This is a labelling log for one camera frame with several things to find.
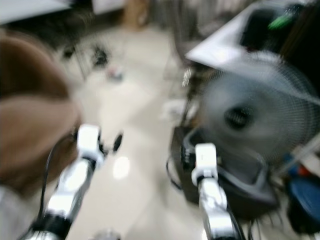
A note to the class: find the black low platform box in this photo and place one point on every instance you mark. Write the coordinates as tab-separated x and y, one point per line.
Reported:
250	195

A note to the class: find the light grey table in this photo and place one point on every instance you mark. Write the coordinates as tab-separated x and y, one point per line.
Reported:
30	10

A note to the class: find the green object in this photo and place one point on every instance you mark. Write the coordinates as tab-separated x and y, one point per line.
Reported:
281	21

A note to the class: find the blue object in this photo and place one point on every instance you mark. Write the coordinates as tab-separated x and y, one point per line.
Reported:
305	195

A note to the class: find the brown velvet round sofa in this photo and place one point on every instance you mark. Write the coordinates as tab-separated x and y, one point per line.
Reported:
30	125

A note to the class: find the black bag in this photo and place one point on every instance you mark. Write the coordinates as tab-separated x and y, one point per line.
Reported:
255	25

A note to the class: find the small black object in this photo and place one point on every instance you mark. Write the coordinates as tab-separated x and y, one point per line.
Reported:
100	56

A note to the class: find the brown cardboard box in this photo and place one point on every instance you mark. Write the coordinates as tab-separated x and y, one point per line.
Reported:
136	12

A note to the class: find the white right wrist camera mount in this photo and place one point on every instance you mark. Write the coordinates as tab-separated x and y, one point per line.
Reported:
205	159

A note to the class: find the white table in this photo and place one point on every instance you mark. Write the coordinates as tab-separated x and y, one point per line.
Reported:
220	45

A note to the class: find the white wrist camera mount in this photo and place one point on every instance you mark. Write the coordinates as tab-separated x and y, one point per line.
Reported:
205	159
88	140

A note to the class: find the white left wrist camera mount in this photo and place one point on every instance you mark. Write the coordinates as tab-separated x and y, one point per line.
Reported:
88	140

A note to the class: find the grey standing fan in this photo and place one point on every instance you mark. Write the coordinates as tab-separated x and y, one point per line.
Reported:
255	110

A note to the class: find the small pinkish white object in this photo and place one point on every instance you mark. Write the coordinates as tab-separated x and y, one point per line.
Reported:
115	74

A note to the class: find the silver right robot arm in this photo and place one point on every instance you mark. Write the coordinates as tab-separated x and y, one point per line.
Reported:
212	205

